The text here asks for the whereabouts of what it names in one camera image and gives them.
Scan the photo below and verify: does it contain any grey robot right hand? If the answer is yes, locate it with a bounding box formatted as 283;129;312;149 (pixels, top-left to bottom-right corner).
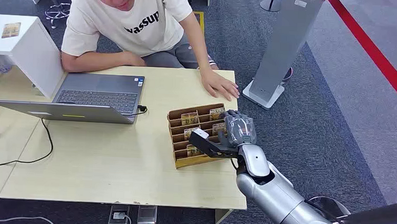
217;109;259;149

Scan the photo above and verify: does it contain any person's left hand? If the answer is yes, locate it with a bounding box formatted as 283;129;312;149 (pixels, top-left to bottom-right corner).
199;69;242;103

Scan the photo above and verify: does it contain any person's right hand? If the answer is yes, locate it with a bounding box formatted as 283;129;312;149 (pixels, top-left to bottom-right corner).
121;51;148;68

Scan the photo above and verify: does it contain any printed card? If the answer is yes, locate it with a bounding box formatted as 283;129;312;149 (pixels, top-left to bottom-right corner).
183;127;200;141
209;107;226;122
186;144;203;158
180;111;200;127
1;21;22;40
212;123;227;137

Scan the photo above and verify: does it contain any person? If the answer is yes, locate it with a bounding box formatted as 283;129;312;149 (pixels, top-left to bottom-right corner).
58;0;246;103

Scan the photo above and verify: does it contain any cardboard card holder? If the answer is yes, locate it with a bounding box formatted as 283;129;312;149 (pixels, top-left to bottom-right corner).
164;100;235;172

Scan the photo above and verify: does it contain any grey laptop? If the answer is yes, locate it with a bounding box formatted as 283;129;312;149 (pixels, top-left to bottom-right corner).
0;68;146;126

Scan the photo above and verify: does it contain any dark shoe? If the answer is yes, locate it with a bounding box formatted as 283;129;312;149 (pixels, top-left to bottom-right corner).
281;66;294;84

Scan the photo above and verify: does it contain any grey kiosk stand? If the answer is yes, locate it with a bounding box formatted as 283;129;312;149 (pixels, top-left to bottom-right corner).
241;0;327;113

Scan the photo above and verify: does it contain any pale table leg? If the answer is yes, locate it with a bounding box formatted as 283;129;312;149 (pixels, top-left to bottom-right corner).
214;208;234;224

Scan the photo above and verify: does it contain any black office chair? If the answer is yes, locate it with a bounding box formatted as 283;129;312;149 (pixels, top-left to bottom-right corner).
21;0;72;30

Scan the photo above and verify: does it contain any white cabinet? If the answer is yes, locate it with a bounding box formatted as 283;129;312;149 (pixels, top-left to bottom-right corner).
0;14;69;100

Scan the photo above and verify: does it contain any round grey disc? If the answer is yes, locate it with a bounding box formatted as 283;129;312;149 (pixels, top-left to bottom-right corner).
306;195;363;224

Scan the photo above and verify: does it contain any metal floor socket box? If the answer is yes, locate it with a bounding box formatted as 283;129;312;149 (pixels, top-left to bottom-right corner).
137;205;158;224

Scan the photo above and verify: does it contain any floor socket box with plug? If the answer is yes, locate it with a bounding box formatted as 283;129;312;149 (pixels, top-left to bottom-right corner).
108;205;131;224

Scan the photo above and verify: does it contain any red barrier belt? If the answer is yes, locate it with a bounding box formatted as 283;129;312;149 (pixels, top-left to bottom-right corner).
321;0;397;116

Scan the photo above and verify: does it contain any dark grey bar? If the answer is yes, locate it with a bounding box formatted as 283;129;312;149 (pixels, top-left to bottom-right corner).
335;196;397;224

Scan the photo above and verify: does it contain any wrist camera with black bracket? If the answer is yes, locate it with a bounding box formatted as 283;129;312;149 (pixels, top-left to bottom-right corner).
187;128;241;160

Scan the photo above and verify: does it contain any stanchion post with round base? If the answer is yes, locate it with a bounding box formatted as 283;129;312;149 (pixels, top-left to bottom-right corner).
259;0;283;13

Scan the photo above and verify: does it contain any black laptop power cable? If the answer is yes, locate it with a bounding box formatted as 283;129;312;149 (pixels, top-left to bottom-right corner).
0;97;149;175

